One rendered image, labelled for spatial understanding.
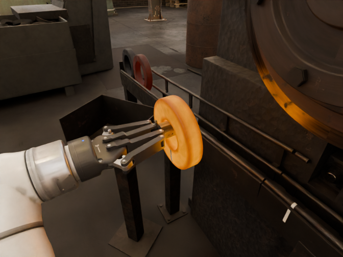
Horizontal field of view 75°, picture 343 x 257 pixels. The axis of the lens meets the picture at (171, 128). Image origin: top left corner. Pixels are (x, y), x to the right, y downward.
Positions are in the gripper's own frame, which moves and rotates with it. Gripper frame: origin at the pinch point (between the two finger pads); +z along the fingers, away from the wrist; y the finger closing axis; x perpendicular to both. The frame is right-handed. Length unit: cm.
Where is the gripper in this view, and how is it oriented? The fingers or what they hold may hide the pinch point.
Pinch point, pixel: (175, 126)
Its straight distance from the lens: 46.0
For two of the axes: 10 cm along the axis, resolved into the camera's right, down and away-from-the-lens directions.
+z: 8.8, -3.1, 3.7
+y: 4.8, 4.9, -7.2
